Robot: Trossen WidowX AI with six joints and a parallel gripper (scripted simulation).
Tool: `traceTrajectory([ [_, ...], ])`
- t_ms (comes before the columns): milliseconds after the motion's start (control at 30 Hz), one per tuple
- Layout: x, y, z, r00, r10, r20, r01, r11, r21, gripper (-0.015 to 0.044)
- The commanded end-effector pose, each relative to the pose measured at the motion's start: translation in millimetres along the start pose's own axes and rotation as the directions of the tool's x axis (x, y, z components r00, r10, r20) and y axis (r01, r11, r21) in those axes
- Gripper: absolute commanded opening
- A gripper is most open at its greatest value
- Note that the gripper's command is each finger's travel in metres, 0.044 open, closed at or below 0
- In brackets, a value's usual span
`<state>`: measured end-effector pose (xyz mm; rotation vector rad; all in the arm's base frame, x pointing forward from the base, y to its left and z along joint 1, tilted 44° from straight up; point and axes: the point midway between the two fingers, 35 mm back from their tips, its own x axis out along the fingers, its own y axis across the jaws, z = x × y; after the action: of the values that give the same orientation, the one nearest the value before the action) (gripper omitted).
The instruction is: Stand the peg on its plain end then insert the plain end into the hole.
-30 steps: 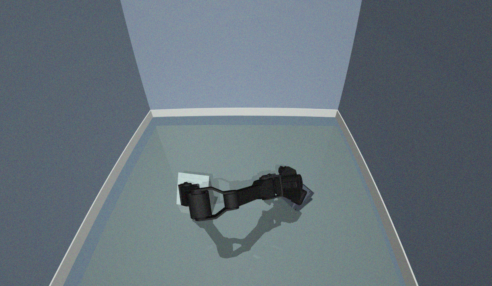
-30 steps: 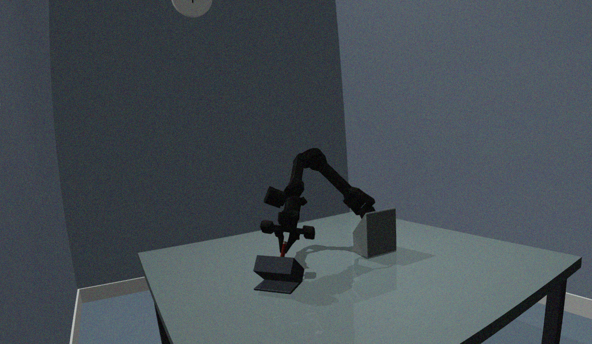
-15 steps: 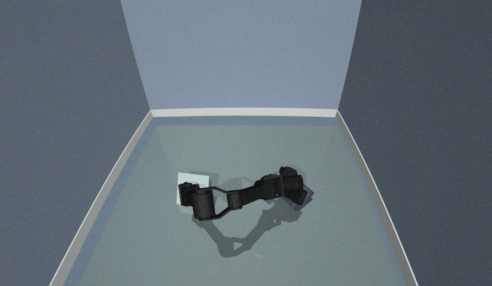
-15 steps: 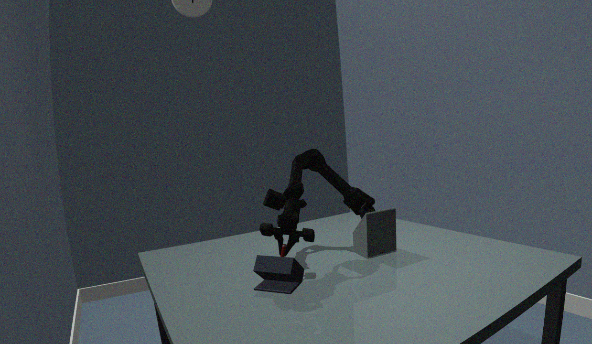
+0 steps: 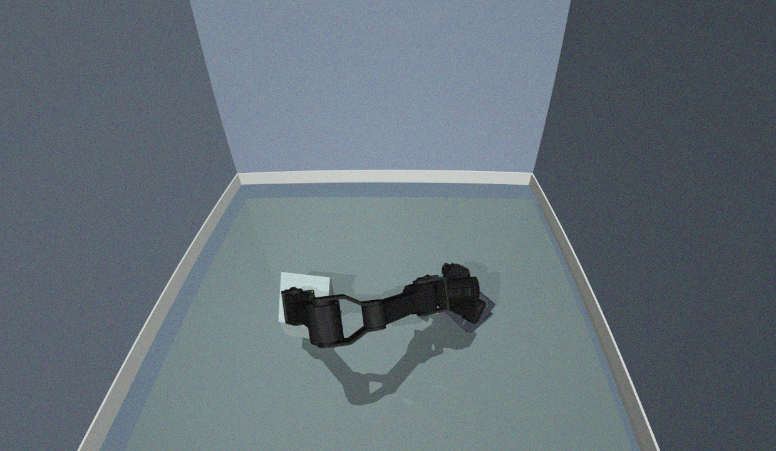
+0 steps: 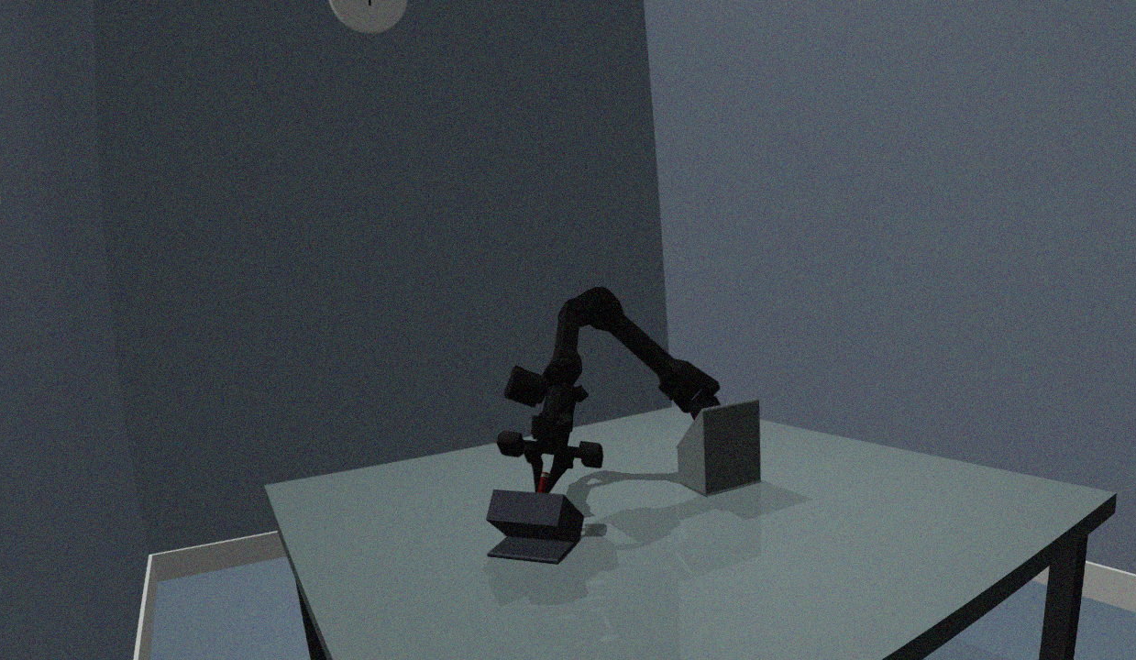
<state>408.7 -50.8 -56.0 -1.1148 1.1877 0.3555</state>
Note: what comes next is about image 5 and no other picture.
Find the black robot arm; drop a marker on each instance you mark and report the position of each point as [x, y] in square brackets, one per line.
[322, 315]

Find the dark grey flat panel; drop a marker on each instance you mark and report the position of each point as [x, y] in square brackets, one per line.
[468, 326]

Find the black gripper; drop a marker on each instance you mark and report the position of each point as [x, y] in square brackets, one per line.
[471, 311]

